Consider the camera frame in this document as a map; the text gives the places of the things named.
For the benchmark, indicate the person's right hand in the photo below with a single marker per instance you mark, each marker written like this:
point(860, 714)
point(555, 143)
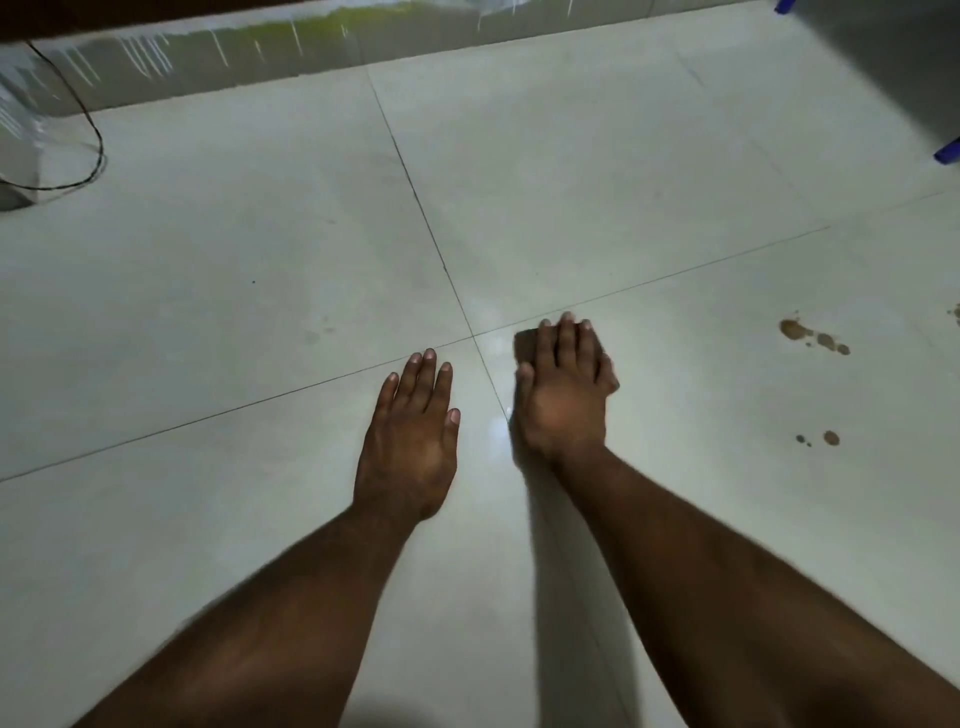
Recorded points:
point(562, 405)

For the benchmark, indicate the person's left hand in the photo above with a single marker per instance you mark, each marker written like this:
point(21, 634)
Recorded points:
point(409, 450)

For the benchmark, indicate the dark brown scrubbing sponge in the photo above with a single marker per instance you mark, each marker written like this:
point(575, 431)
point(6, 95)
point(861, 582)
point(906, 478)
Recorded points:
point(525, 346)

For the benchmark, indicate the person's left forearm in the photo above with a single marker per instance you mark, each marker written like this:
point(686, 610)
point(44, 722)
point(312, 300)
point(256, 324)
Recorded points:
point(285, 637)

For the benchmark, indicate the person's right forearm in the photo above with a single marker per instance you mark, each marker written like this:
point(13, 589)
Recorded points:
point(712, 600)

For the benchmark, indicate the dark brown wooden panel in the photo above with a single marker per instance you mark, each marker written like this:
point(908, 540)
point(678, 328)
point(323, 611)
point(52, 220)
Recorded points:
point(75, 15)

